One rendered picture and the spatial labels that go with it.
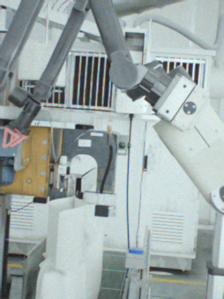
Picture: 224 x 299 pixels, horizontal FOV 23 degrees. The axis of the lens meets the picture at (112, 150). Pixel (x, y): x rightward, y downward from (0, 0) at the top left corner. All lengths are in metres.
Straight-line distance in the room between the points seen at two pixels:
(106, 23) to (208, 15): 5.11
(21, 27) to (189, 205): 3.87
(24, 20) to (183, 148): 0.57
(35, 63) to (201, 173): 0.94
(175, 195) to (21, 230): 1.50
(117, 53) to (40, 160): 1.12
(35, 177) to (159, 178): 2.79
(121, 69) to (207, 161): 0.40
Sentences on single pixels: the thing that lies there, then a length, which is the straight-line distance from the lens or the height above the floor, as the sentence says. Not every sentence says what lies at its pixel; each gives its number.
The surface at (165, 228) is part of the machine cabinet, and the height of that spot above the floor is 0.43.
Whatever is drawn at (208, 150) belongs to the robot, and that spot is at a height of 1.32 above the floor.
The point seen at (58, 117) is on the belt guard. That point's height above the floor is 1.38.
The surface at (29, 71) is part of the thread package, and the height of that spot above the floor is 1.56.
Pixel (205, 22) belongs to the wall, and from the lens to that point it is 6.59.
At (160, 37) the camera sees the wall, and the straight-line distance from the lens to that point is 6.54.
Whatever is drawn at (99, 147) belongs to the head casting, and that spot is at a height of 1.27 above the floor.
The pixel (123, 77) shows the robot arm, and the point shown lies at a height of 1.50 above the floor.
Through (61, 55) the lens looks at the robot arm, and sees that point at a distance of 2.15.
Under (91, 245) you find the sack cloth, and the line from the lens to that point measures 2.79.
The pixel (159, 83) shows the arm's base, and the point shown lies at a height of 1.49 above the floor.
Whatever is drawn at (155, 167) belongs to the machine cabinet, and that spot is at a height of 0.99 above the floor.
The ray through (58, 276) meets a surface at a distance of 2.12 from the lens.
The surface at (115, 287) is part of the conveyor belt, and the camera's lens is 3.49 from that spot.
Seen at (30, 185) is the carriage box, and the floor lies 1.07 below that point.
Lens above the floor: 1.39
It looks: 3 degrees down
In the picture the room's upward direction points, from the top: 4 degrees clockwise
